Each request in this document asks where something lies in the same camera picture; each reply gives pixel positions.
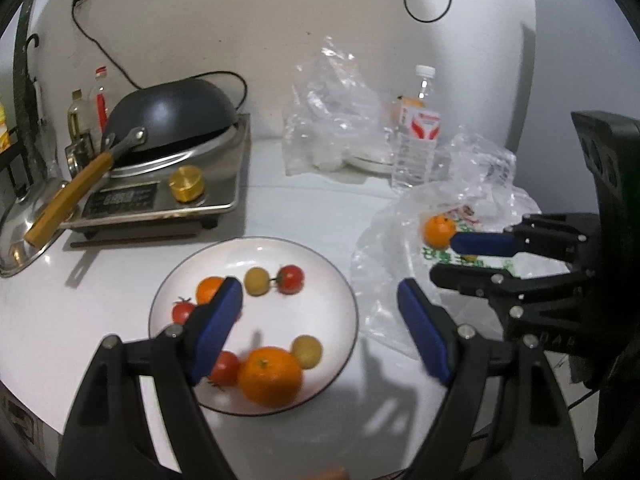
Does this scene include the steel induction cooker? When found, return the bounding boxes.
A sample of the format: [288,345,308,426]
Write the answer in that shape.
[62,112,252,241]

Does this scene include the red cherry tomato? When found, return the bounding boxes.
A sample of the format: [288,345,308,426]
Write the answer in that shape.
[276,265,306,295]
[207,351,242,388]
[171,297,197,326]

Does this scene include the grey refrigerator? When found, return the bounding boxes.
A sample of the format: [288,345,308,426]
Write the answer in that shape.
[505,0,640,201]

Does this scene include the steel pot lid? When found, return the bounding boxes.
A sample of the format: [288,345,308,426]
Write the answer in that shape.
[0,180,76,278]

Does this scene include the white dish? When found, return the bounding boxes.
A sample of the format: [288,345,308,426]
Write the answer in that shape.
[345,150,396,177]

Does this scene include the small tangerine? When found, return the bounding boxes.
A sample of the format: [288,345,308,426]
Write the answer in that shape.
[424,215,457,249]
[196,276,226,306]
[237,346,304,407]

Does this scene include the yellow detergent bottle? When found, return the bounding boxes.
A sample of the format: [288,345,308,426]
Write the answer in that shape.
[0,95,11,153]

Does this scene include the crumpled clear plastic bag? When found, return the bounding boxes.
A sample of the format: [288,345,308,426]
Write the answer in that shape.
[435,127,518,201]
[281,35,401,176]

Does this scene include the dark vertical pipe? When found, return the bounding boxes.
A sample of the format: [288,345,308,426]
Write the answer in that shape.
[12,0,43,131]

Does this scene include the clear water bottle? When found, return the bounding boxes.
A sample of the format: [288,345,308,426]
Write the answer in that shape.
[391,65,443,193]

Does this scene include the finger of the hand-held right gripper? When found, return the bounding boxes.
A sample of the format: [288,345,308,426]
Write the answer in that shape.
[449,212,600,276]
[430,262,601,306]

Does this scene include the black wire rack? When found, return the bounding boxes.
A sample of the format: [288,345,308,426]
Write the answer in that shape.
[0,125,38,201]

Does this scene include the dark wooden chopsticks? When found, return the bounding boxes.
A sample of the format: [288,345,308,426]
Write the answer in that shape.
[70,232,198,248]

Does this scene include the white plate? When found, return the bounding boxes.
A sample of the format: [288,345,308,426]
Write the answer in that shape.
[148,236,360,416]

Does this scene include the small green jujube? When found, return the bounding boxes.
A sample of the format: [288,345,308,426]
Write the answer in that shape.
[244,267,272,297]
[291,335,323,370]

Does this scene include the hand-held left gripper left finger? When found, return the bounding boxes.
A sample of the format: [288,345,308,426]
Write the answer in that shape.
[56,276,244,480]

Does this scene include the glass oil bottle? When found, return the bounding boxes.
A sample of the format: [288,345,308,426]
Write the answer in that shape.
[66,89,93,143]

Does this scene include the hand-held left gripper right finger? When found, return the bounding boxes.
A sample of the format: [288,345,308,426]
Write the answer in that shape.
[396,277,585,480]

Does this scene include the red label bottle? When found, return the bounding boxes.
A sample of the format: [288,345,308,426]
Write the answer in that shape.
[89,66,112,133]

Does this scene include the black wok wooden handle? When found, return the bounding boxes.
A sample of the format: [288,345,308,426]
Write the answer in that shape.
[24,77,240,248]

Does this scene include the small seasoning jar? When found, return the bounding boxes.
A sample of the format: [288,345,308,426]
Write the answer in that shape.
[64,132,101,181]

